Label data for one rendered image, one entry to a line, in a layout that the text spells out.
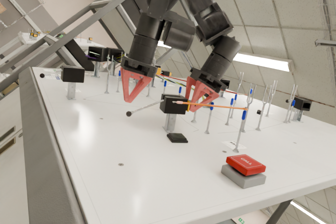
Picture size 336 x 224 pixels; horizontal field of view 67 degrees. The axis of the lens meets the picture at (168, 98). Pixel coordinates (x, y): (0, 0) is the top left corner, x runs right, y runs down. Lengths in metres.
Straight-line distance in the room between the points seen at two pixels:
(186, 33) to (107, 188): 0.36
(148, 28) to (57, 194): 0.36
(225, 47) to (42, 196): 0.49
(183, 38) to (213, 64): 0.11
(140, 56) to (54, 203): 0.33
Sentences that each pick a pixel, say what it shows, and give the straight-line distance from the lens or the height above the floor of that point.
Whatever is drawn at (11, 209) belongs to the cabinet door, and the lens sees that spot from 0.57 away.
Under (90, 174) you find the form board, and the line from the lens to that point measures 0.43.
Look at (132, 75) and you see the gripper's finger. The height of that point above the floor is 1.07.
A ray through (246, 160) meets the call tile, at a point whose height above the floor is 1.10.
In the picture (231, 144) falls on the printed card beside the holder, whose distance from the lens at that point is 0.65.
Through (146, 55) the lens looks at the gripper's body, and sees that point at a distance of 0.56.
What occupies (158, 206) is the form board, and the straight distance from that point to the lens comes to 0.37.
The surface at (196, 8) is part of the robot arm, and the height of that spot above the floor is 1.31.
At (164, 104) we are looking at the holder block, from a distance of 0.61.
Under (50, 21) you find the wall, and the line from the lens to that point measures 8.14.
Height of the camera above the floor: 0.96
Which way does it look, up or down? 13 degrees up
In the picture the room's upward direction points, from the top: 48 degrees clockwise
